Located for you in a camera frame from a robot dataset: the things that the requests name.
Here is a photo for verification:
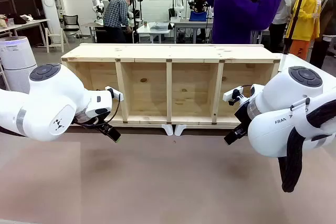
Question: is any white cylindrical air purifier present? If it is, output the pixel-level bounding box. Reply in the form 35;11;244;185
0;36;38;94

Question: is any black pole stand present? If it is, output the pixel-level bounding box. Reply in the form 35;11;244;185
282;0;308;55

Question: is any person in plaid shirt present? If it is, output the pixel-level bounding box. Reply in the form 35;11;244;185
102;0;133;44

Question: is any mannequin in yellow jacket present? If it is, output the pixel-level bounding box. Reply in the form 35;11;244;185
286;0;325;62

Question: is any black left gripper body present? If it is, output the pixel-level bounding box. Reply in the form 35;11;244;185
73;111;111;131

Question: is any white workbench with clutter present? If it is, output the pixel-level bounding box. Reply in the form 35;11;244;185
0;18;51;49

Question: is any person in purple hoodie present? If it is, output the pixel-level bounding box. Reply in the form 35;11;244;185
206;0;286;45

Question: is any blue box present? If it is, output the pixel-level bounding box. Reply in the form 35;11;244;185
189;11;208;22

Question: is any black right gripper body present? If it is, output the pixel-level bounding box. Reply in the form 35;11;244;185
234;100;253;131

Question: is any black mesh office chair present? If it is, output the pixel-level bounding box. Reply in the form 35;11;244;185
62;14;83;39

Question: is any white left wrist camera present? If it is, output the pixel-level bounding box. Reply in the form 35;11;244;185
104;85;124;102

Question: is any mannequin in grey hoodie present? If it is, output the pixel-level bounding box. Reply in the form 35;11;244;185
270;0;293;53

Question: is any tall white standing air conditioner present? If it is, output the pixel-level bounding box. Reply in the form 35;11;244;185
36;0;62;44

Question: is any light wooden shelf unit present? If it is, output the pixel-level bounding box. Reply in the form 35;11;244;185
60;42;282;126

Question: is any grey work table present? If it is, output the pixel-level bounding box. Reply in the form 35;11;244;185
173;19;215;44

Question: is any figure in dark brown jacket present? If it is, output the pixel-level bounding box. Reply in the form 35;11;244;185
309;0;336;70

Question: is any white-legged wooden riser stand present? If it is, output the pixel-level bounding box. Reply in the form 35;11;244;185
68;123;174;137
174;123;241;137

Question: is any small white table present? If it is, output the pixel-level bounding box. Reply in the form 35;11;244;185
136;22;172;44

